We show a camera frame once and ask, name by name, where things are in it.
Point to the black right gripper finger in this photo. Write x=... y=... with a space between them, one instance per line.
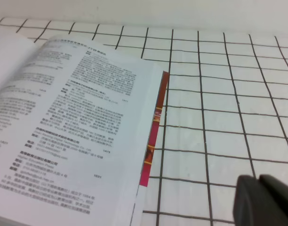
x=260 y=202

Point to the white exhibition catalogue book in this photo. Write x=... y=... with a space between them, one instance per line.
x=78 y=127

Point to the white black-grid tablecloth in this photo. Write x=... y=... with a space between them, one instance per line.
x=225 y=113

